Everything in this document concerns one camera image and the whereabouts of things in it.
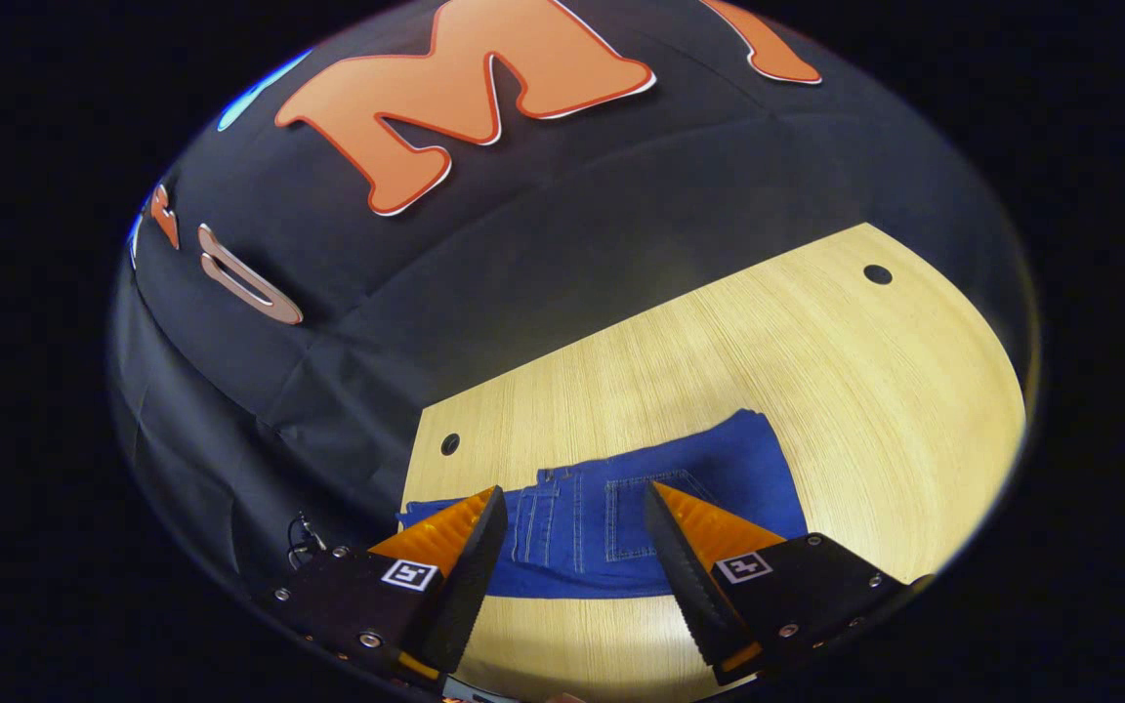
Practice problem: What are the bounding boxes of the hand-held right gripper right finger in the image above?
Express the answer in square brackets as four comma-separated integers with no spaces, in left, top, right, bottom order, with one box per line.
[644,480,935,686]

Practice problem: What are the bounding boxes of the blue denim jeans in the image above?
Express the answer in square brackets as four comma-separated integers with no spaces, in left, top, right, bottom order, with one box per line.
[396,408,810,600]

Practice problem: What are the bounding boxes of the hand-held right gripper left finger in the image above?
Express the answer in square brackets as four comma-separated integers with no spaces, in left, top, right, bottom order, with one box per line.
[265,485,509,689]

